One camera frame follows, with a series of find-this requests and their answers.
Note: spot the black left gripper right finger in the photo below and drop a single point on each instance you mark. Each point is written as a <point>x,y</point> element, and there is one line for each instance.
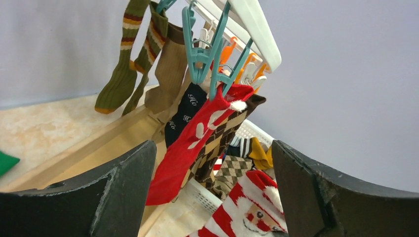
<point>320,201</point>

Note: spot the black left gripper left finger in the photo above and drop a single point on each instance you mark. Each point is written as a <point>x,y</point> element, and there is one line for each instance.
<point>106,201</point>

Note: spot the white clothes clip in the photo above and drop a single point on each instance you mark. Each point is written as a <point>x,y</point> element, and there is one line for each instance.
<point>253,76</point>

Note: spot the teal clothes clip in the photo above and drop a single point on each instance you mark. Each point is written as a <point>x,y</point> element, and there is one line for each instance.
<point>200,53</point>
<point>221,77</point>

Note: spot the red white striped sock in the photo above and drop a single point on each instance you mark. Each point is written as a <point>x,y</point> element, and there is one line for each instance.
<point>252,209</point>

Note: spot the wooden hanger rack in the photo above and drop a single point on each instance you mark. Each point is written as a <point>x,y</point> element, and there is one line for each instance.
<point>109,143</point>

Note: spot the orange clothes clip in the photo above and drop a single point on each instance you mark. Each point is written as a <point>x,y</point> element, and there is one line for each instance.
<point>227,51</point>
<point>251,57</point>

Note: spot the white round clip hanger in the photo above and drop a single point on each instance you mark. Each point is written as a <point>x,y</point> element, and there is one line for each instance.
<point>246,20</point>

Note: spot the yellow sock in basket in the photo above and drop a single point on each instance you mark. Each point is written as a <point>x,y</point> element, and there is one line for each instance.
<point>252,148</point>

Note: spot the white plastic laundry basket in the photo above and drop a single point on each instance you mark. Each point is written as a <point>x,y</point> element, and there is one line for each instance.
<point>200,194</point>

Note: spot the beige argyle sock in basket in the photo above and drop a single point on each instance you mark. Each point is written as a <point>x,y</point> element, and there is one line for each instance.
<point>231,170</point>

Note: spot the green cloth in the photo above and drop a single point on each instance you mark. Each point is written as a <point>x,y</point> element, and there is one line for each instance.
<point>7,162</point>

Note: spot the navy white red hanging sock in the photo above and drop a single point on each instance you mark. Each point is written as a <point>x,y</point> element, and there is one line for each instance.
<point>193,99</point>

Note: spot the brown hanging sock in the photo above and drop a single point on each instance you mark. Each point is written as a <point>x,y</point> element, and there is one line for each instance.
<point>170,71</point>

